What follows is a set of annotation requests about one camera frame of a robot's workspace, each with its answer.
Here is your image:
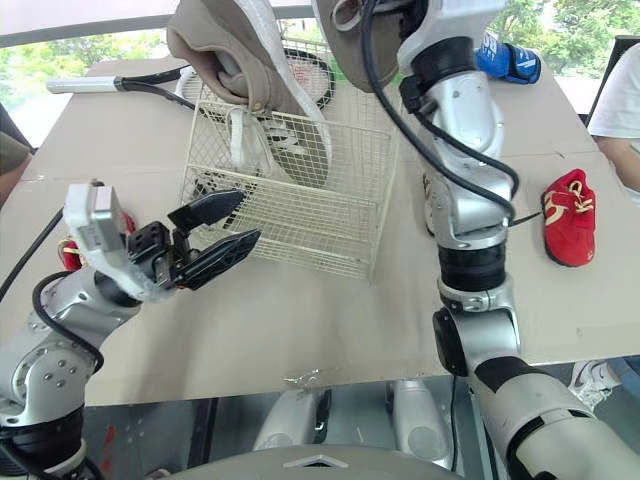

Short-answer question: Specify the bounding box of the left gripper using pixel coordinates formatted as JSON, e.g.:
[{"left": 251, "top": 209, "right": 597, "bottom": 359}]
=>
[{"left": 126, "top": 189, "right": 264, "bottom": 291}]

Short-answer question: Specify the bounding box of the large beige shoe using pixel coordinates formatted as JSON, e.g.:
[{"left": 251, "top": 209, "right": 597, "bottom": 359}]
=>
[
  {"left": 313, "top": 0, "right": 419, "bottom": 95},
  {"left": 166, "top": 0, "right": 335, "bottom": 190}
]

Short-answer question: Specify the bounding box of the white badminton racket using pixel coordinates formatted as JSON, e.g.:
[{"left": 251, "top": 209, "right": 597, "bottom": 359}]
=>
[{"left": 176, "top": 66, "right": 236, "bottom": 124}]

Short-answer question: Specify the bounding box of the small red shoe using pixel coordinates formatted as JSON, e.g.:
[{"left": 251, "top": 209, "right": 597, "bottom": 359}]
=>
[
  {"left": 56, "top": 209, "right": 137, "bottom": 272},
  {"left": 541, "top": 168, "right": 599, "bottom": 269}
]

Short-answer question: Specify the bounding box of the black badminton racket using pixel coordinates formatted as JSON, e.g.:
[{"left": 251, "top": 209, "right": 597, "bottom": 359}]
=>
[{"left": 46, "top": 47, "right": 340, "bottom": 114}]

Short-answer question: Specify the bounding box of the robot body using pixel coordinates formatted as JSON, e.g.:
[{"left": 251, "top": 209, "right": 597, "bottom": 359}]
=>
[{"left": 144, "top": 377, "right": 484, "bottom": 480}]

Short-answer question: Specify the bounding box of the person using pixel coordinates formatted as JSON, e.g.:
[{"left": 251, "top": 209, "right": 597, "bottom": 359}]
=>
[{"left": 568, "top": 43, "right": 640, "bottom": 407}]

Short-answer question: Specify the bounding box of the white wire basket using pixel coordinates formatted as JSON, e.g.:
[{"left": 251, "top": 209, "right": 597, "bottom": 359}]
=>
[{"left": 179, "top": 19, "right": 401, "bottom": 281}]

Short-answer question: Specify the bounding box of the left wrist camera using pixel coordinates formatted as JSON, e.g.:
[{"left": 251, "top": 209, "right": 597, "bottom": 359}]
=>
[{"left": 64, "top": 181, "right": 154, "bottom": 303}]

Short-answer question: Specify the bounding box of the black cable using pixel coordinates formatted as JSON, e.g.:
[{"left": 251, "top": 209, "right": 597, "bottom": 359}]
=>
[
  {"left": 0, "top": 207, "right": 106, "bottom": 374},
  {"left": 358, "top": 0, "right": 544, "bottom": 229}
]

